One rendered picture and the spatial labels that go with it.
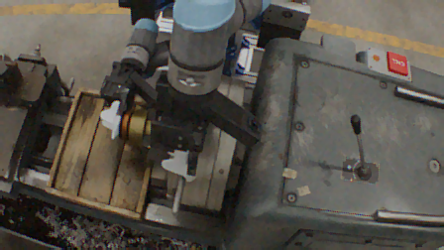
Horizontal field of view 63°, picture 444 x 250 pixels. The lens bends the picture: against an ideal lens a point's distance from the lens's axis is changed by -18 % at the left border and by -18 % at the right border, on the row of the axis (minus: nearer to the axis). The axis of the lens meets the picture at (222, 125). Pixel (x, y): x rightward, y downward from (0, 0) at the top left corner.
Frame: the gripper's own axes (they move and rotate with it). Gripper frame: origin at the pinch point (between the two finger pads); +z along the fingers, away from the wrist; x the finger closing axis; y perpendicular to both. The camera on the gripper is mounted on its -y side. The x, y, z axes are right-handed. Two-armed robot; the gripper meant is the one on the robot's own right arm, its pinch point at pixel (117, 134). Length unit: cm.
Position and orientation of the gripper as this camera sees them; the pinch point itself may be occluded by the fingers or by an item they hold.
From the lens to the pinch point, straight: 105.1
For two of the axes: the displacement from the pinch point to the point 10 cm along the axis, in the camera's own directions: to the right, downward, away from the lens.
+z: -1.8, 8.6, -4.7
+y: -9.8, -2.0, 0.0
